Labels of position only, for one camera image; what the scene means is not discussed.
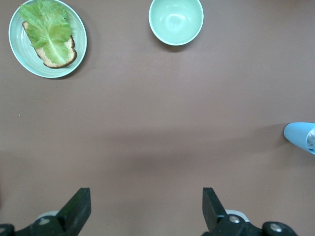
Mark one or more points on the toasted bread slice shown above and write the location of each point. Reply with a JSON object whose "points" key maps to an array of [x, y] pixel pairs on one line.
{"points": [[46, 61]]}

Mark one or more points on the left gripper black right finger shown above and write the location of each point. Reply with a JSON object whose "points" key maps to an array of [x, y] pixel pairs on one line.
{"points": [[211, 211]]}

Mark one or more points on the green lettuce leaf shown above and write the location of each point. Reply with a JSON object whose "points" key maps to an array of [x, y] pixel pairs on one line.
{"points": [[49, 29]]}

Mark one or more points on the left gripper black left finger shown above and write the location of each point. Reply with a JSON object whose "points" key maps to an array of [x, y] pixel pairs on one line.
{"points": [[77, 211]]}

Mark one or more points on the pale green bowl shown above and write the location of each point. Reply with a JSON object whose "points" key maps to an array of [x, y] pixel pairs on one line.
{"points": [[176, 20]]}

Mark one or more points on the pale green plate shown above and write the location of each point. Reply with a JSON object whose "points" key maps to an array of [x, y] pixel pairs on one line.
{"points": [[18, 44]]}

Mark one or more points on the blue plastic cup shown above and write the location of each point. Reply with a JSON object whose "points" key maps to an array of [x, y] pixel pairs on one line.
{"points": [[296, 135]]}

